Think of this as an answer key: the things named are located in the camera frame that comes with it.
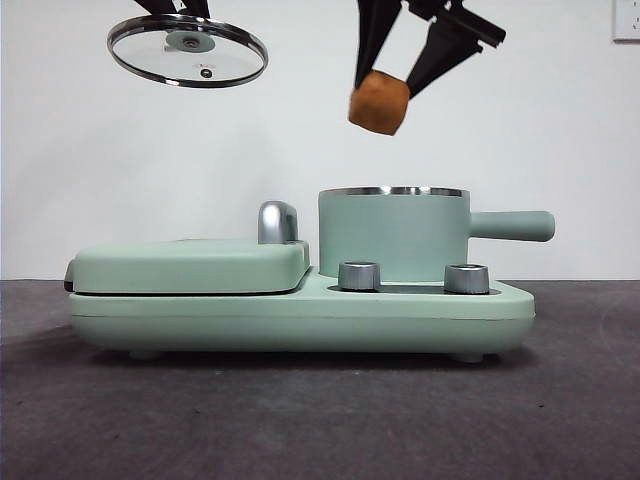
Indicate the white wall socket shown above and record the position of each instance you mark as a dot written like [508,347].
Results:
[627,20]

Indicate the grey felt table cloth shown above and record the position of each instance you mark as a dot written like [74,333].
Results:
[150,425]

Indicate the glass lid with green knob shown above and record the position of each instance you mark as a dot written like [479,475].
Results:
[190,42]

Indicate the brown potato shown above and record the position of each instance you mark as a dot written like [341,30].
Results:
[380,105]

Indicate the mint green hinged griddle cover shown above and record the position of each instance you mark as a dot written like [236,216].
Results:
[190,267]

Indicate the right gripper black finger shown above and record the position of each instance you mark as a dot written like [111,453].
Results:
[440,55]
[375,35]

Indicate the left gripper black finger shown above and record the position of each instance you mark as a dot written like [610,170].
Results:
[197,7]
[157,6]

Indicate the mint green breakfast maker base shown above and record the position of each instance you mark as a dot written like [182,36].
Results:
[250,325]

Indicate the silver control knob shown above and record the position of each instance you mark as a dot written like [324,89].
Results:
[360,276]
[466,279]

